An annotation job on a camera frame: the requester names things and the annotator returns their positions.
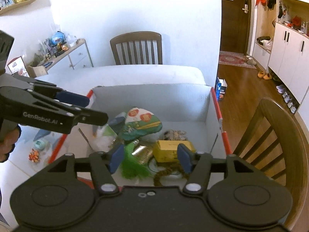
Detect orange slippers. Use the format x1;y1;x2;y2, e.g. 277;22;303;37
257;71;272;80

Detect green white plush sachet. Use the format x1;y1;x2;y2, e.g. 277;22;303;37
118;107;162;141

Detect silver foil snack bag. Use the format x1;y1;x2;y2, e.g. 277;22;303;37
162;129;188;141

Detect yellow rectangular box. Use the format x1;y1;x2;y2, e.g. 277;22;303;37
152;140;195;163

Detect dark wooden door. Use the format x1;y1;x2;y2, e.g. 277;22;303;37
220;0;251;54

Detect wooden chair at far side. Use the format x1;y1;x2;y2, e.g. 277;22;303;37
110;31;163;65

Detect brown bead bracelet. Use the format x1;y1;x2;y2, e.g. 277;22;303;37
153;162;191;188

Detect red patterned door mat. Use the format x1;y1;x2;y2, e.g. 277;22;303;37
219;51;256;69

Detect white sideboard with drawers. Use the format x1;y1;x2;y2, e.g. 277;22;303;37
41;39;94;74

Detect blue helmet toy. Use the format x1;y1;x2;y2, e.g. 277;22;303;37
50;31;65;45

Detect red white snack bag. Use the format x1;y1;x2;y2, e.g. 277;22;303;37
7;56;29;77

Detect cardboard box on sideboard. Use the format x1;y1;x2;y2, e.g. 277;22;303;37
26;66;48;78

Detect red cardboard shoe box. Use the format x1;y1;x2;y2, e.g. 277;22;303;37
38;83;226;195

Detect person left hand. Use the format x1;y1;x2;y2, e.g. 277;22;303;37
0;126;21;163

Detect green tassel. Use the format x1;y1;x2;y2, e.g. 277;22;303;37
121;140;150;180

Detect large white wall cabinet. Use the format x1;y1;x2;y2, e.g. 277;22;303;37
252;0;308;124

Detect white green plastic bag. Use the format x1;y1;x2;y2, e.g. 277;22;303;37
91;112;126;152

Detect wooden chair beside box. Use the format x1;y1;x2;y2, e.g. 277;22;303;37
233;97;308;229

